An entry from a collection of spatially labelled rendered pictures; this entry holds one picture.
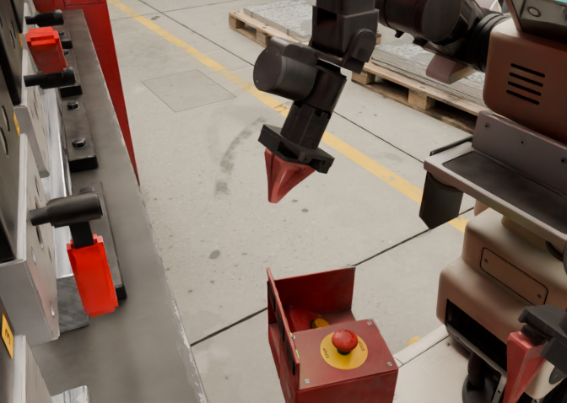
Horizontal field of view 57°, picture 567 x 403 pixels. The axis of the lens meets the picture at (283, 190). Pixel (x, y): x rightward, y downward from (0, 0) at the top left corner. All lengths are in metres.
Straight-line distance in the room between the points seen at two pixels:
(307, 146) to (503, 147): 0.28
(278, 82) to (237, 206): 1.85
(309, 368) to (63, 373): 0.34
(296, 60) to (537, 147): 0.35
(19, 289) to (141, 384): 0.42
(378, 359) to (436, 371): 0.67
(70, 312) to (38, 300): 0.45
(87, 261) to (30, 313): 0.06
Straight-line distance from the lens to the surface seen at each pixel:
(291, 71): 0.66
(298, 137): 0.71
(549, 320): 0.51
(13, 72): 0.46
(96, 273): 0.37
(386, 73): 3.64
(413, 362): 1.50
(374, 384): 0.84
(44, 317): 0.32
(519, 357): 0.52
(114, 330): 0.77
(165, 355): 0.73
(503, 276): 0.94
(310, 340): 0.85
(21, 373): 0.24
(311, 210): 2.44
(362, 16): 0.70
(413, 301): 2.06
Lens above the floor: 1.43
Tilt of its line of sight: 34 degrees down
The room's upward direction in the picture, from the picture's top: straight up
